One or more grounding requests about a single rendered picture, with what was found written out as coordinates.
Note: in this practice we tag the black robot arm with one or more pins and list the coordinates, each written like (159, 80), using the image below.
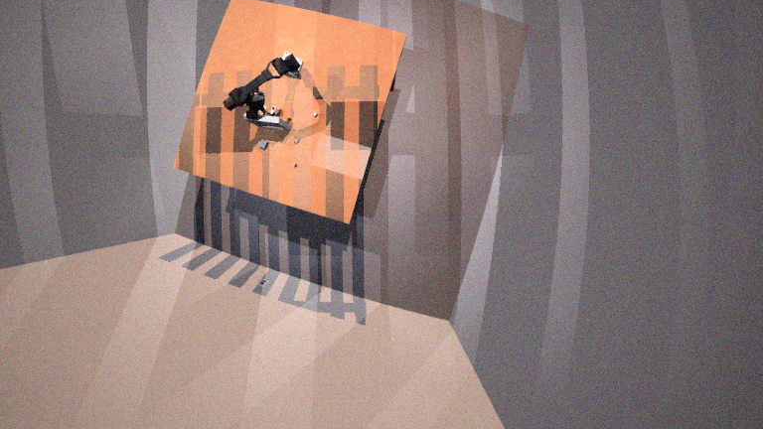
(239, 96)

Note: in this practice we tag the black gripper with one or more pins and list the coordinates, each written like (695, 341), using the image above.
(252, 112)

